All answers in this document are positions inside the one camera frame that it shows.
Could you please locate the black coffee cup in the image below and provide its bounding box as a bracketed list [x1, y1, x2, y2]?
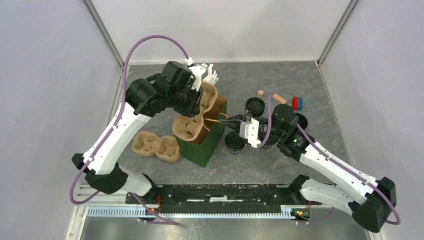
[228, 148, 243, 155]
[295, 112, 309, 130]

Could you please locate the green paper bag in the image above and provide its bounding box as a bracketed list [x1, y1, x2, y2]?
[176, 94, 227, 168]

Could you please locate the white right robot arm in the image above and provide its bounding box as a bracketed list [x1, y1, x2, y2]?
[220, 104, 401, 233]

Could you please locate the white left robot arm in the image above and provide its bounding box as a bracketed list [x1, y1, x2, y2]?
[71, 61, 207, 204]

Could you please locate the black coffee lid stack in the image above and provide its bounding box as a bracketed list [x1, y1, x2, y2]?
[245, 97, 265, 117]

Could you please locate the long wooden block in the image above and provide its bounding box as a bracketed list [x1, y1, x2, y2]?
[272, 93, 287, 104]

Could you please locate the small wooden cube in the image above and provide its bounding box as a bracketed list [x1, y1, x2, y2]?
[257, 89, 264, 98]

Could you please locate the white wrapped stirrer bundle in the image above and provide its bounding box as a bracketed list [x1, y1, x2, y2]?
[201, 63, 219, 86]

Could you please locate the red and blue block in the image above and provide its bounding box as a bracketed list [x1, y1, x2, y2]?
[292, 96, 303, 111]

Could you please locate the brown cardboard cup carrier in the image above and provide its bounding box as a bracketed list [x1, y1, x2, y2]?
[132, 131, 181, 163]

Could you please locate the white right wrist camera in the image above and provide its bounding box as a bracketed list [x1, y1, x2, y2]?
[239, 117, 261, 148]

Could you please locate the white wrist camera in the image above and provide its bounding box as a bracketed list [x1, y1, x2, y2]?
[239, 117, 261, 148]
[184, 57, 208, 92]

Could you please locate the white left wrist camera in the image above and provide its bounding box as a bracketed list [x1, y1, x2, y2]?
[184, 57, 208, 92]

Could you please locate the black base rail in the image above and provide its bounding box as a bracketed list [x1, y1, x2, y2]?
[140, 183, 311, 218]

